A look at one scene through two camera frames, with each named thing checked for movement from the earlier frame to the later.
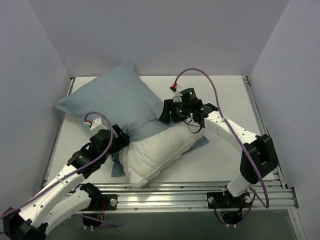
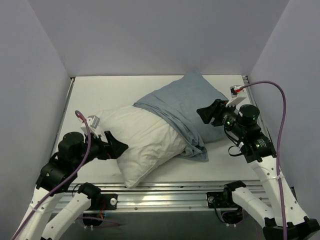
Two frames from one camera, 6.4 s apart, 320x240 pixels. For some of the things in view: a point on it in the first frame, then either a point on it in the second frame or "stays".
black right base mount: [225, 200] stays
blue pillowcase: [119, 98] -> [179, 102]
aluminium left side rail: [69, 92] stays
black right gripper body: [169, 111] -> [217, 113]
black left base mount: [99, 201] stays
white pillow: [143, 158] stays
